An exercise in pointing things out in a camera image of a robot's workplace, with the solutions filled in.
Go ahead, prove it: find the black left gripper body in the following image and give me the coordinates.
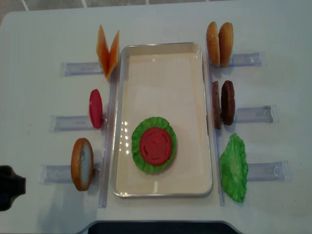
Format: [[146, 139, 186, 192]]
[[0, 165, 26, 211]]

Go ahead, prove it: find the red tomato slice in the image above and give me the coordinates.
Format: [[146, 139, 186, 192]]
[[89, 89, 103, 129], [139, 127, 172, 166]]

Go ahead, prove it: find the dark robot base panel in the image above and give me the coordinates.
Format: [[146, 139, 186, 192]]
[[88, 222, 237, 234]]

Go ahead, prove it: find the brown crust bread slice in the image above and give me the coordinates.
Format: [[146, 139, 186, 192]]
[[71, 138, 94, 191]]

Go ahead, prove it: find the green lettuce leaf on tray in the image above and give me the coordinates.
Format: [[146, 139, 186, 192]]
[[132, 117, 177, 174]]

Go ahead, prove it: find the left orange cheese slice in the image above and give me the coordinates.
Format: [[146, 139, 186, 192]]
[[96, 25, 110, 80]]

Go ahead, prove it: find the orange cheese slice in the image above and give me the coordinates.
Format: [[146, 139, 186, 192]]
[[106, 30, 119, 80], [96, 25, 110, 80]]

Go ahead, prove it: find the right orange cheese slice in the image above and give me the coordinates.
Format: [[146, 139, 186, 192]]
[[106, 30, 119, 80]]

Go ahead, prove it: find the green lettuce leaf in holder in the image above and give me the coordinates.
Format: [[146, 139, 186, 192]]
[[220, 133, 249, 203]]

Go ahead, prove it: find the thin brown meat patty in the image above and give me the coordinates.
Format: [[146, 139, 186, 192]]
[[212, 81, 221, 129]]

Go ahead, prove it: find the dark brown meat patty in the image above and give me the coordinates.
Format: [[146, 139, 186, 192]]
[[221, 80, 235, 125]]

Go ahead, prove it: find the white rectangular metal tray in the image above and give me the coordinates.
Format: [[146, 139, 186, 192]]
[[111, 42, 213, 197]]

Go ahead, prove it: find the left tan bun slice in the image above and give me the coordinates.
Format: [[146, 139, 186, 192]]
[[206, 21, 220, 67]]

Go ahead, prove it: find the tan bun slice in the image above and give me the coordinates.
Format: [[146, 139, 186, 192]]
[[218, 22, 234, 67], [206, 21, 220, 67]]

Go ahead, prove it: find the right tan bun slice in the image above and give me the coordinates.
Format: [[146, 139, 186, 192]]
[[218, 22, 234, 67]]

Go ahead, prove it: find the clear bread holder rail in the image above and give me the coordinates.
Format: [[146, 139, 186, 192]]
[[40, 163, 102, 184]]

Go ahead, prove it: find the clear tomato holder rail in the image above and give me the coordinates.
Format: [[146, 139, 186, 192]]
[[49, 116, 95, 132]]

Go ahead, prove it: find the left long clear rail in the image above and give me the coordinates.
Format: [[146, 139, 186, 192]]
[[98, 80, 117, 208]]

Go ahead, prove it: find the long clear rail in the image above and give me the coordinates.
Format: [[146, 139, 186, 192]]
[[98, 80, 117, 208], [205, 46, 226, 207]]

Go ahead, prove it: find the clear cheese holder rail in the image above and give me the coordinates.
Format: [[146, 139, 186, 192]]
[[61, 62, 103, 76]]

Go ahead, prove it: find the right long clear rail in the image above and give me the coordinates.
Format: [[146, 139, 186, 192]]
[[205, 46, 226, 207]]

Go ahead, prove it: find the clear patty holder rail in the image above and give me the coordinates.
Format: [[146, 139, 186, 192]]
[[234, 105, 278, 123]]

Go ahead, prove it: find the clear lettuce holder rail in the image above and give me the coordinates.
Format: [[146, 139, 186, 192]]
[[247, 160, 291, 182]]

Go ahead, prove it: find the clear bun holder rail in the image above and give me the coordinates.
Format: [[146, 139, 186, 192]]
[[209, 51, 266, 69]]

